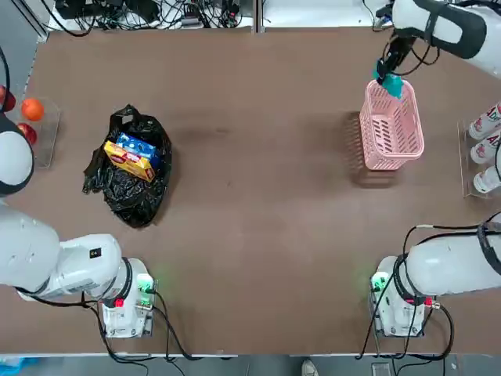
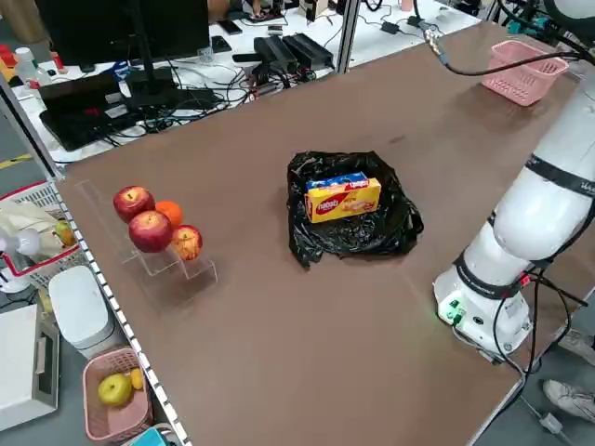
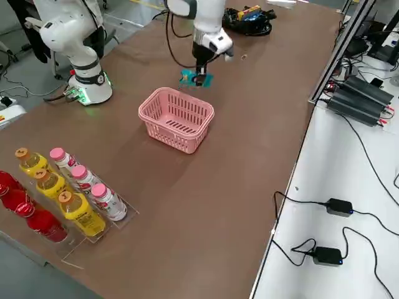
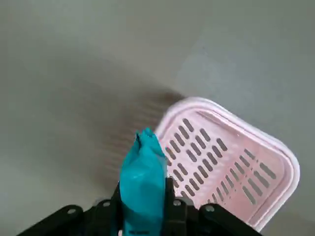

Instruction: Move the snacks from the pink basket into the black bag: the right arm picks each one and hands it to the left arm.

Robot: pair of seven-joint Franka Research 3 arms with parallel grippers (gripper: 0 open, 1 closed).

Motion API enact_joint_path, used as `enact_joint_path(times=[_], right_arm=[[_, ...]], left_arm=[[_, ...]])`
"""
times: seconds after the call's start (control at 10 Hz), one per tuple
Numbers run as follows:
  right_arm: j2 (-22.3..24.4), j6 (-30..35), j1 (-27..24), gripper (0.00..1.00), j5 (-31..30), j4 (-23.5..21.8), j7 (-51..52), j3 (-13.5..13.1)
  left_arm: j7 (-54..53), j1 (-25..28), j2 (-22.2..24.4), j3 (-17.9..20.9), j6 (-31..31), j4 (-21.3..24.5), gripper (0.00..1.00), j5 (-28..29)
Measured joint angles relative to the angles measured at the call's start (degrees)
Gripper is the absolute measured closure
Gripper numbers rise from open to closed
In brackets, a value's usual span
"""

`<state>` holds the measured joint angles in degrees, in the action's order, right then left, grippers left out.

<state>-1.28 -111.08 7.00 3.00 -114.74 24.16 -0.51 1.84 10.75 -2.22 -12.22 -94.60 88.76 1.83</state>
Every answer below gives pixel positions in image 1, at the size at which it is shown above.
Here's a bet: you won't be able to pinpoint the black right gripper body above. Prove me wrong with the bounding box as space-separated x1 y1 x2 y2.
385 33 416 74

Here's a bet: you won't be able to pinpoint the teal snack packet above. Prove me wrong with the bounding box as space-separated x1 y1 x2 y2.
371 58 404 99

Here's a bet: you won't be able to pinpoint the blue cookie box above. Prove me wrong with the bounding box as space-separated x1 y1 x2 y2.
116 132 162 173

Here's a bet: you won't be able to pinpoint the yellow wafer box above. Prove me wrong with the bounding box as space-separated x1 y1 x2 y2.
103 140 156 183

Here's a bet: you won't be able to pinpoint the black plastic bag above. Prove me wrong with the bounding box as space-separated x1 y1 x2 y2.
81 104 173 229

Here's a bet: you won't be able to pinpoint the pink slotted plastic basket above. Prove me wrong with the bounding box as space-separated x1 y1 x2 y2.
359 79 426 172

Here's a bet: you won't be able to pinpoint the white desk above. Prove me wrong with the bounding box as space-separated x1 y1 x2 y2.
38 0 396 33

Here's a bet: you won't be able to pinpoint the clear acrylic bottle shelf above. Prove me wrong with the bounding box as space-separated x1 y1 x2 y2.
456 121 501 199

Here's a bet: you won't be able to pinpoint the clear acrylic fruit stand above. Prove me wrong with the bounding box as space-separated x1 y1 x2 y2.
11 96 63 170

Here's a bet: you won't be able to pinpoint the red yellow apple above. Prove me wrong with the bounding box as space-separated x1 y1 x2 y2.
16 122 38 145

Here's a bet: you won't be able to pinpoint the red apple with sticker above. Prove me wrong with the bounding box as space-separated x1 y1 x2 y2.
0 85 18 113

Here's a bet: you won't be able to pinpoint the teal object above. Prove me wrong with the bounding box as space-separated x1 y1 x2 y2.
0 355 24 376

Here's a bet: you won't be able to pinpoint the thin black cable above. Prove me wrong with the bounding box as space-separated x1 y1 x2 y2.
362 0 392 33

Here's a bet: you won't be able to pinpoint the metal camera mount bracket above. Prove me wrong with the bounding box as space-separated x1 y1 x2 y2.
252 0 264 34

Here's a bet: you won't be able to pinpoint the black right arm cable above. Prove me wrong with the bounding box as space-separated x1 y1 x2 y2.
385 29 501 310

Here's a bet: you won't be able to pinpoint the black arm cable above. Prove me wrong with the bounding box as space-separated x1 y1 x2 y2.
385 29 501 310
0 46 11 113

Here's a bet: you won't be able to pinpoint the tangled black cables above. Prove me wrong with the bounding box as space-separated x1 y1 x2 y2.
50 0 251 37

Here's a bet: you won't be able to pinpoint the black right base cable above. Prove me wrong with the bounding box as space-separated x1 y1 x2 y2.
355 303 455 361

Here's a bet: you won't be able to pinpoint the black base cable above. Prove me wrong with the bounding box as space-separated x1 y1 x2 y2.
355 303 455 361
77 289 236 361

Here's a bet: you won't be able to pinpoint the black left base cable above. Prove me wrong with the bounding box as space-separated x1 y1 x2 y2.
77 289 236 361

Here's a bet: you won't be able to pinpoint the aluminium table edge rail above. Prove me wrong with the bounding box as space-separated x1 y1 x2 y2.
23 33 42 99

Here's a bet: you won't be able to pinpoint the aluminium frame post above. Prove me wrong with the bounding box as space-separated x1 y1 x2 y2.
9 0 51 40

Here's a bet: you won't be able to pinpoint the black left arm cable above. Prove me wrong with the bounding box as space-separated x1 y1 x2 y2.
0 46 11 113

